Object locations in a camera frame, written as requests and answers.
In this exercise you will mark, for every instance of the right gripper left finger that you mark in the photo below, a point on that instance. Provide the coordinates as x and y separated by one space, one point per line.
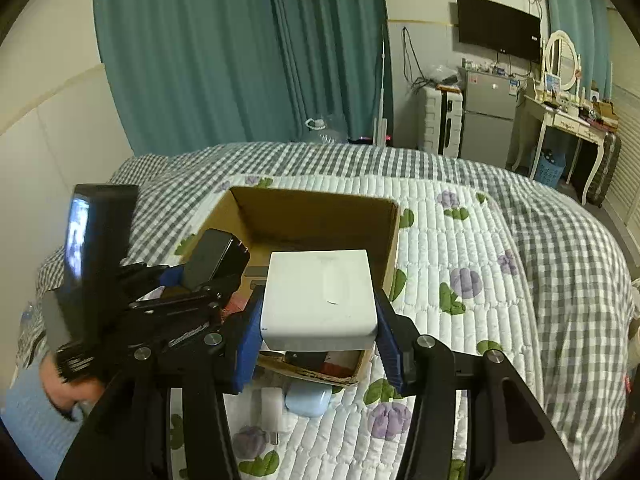
127 434

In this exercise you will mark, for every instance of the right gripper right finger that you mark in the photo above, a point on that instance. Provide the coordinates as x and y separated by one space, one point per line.
509 434

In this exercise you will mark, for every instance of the black charger block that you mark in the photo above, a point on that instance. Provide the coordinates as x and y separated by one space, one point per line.
218 254

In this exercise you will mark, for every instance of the large white power adapter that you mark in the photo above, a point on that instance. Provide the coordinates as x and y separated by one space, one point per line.
319 302

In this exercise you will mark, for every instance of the light blue earbuds case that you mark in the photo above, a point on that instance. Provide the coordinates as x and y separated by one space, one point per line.
308 399

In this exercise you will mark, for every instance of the person's left hand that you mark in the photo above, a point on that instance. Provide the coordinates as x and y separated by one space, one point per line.
63 394

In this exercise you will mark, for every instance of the phone mounted on gripper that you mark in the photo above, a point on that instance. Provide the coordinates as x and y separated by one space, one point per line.
96 241

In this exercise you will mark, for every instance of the small white plug charger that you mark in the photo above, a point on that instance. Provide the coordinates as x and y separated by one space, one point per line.
270 413

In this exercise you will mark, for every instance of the grey checkered duvet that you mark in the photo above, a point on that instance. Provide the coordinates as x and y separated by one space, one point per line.
485 259

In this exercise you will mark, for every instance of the cardboard box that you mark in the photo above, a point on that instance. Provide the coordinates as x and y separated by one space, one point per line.
269 220

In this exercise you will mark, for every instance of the clear water jug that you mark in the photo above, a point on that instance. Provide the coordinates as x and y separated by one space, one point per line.
319 131

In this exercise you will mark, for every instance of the large green curtain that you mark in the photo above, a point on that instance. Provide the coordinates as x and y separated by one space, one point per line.
189 74

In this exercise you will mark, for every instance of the blue laundry basket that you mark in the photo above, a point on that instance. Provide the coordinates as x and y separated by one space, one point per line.
551 165

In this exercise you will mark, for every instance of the white stick vacuum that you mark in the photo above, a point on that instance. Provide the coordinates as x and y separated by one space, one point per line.
381 120

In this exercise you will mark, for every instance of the white dressing table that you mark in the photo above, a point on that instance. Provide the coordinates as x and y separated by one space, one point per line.
608 145

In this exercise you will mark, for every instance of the silver mini fridge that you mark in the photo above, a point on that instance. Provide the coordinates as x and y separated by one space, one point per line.
488 118

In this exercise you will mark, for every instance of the white suitcase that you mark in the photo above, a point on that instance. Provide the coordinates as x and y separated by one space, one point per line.
440 120

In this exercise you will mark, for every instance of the oval white vanity mirror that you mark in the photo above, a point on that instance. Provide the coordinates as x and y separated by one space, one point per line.
560 62

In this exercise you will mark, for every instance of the white louvred wardrobe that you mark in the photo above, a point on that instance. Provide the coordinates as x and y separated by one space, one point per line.
623 194

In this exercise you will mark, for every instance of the right green curtain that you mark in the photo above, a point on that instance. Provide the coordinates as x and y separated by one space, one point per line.
586 22

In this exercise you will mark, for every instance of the black wall television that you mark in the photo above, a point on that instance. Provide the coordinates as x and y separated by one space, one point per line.
501 28

